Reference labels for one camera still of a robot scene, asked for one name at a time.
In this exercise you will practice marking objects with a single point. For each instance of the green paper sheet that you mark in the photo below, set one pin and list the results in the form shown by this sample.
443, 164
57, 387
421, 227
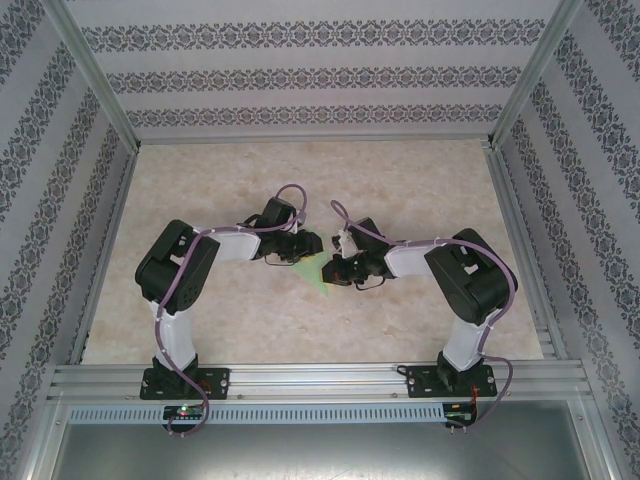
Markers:
312, 275

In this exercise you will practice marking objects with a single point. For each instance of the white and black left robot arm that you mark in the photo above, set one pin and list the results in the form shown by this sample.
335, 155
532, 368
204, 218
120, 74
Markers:
177, 335

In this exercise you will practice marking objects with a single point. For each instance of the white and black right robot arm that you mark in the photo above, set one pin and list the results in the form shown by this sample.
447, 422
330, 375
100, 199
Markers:
465, 340

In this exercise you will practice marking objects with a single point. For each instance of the grey metal sheet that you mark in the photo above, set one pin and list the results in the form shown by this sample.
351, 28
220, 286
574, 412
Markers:
320, 455

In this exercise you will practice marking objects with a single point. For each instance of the controller board with green light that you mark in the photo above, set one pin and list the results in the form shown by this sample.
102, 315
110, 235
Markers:
182, 412

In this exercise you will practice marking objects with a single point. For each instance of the aluminium mounting rail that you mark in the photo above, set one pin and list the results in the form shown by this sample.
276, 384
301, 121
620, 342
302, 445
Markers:
320, 382

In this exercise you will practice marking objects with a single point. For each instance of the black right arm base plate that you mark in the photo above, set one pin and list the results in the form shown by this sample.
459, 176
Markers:
420, 382

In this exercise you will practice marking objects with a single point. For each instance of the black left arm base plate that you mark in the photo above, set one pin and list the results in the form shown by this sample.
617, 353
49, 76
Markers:
217, 382

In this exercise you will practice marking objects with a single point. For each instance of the aluminium side rail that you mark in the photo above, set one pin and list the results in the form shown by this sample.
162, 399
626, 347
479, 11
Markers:
512, 215
107, 245

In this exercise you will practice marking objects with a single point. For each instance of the aluminium frame post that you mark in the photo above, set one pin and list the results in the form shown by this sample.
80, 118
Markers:
95, 70
535, 70

